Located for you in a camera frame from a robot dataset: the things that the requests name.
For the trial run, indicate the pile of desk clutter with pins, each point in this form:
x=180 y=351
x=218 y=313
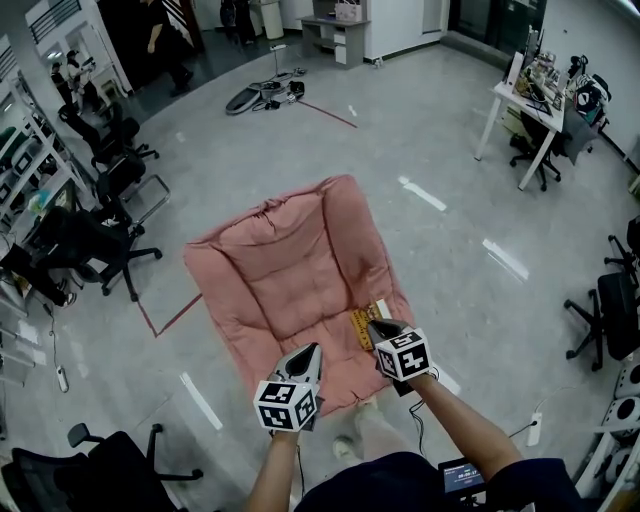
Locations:
x=542 y=80

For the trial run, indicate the black office chair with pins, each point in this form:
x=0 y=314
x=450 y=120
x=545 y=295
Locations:
x=110 y=475
x=85 y=245
x=606 y=85
x=617 y=315
x=634 y=245
x=100 y=135
x=535 y=135

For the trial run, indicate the grey hutch desk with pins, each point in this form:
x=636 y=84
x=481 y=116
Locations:
x=350 y=42

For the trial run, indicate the yellow book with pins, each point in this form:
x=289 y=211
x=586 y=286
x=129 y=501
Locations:
x=361 y=330

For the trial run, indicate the black computer monitor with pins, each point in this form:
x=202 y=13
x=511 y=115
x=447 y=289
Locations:
x=531 y=45

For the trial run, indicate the person's left forearm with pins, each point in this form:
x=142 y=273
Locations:
x=272 y=470

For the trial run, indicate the black glass double door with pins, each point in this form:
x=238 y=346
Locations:
x=480 y=25

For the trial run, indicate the pink cushioned lounge chair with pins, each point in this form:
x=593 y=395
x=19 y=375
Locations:
x=290 y=280

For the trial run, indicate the white round bin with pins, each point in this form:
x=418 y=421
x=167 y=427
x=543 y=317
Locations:
x=272 y=20

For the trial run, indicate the black screen device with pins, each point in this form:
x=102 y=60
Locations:
x=462 y=477

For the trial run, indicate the straight red floor tape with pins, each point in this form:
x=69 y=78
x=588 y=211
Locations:
x=330 y=115

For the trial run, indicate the white metal shelf rack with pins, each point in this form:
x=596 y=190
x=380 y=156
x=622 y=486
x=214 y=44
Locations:
x=52 y=141

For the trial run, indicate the person's white shoe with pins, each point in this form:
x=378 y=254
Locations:
x=344 y=446
x=366 y=414

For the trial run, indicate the grey jacket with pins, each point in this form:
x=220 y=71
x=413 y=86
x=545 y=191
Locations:
x=580 y=135

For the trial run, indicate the white upright box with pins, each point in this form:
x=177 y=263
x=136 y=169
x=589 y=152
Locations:
x=515 y=70

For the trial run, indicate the white plastic stool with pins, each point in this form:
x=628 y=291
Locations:
x=111 y=82

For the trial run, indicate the black white patterned backpack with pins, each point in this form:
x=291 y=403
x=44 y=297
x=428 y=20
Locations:
x=587 y=97

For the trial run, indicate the person's right white shoe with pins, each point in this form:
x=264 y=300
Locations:
x=366 y=414

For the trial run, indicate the person's left white shoe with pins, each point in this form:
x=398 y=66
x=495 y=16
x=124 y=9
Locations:
x=344 y=446

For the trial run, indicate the person's dark blue shirt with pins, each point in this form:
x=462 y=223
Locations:
x=390 y=487

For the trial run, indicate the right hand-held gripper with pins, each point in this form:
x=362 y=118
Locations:
x=404 y=357

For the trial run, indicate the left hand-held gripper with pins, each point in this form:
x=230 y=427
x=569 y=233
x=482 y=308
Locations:
x=285 y=406

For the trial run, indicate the white tote bag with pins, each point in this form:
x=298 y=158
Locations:
x=347 y=11

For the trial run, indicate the white power strip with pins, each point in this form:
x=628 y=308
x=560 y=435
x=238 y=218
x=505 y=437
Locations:
x=62 y=379
x=534 y=430
x=278 y=47

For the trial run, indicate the dark staircase with wooden railing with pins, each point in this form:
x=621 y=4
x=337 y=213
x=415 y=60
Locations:
x=120 y=40

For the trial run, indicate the person's right beige trouser leg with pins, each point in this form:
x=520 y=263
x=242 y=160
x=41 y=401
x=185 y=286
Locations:
x=385 y=442

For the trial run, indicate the grey oval board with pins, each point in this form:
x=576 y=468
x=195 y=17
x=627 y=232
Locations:
x=242 y=101

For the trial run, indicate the white office desk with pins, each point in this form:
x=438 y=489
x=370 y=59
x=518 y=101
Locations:
x=505 y=92

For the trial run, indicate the angled red floor tape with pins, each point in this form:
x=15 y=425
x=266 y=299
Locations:
x=156 y=334

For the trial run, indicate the black white headphones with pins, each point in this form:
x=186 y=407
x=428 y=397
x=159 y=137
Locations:
x=580 y=62

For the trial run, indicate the person's right forearm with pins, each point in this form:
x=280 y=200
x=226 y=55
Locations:
x=465 y=425

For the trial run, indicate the white storage rack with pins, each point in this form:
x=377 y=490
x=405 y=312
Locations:
x=607 y=435

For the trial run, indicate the white door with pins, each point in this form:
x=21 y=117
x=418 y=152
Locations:
x=435 y=15

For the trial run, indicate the black chair chrome sled base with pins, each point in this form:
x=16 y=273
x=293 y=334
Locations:
x=117 y=185

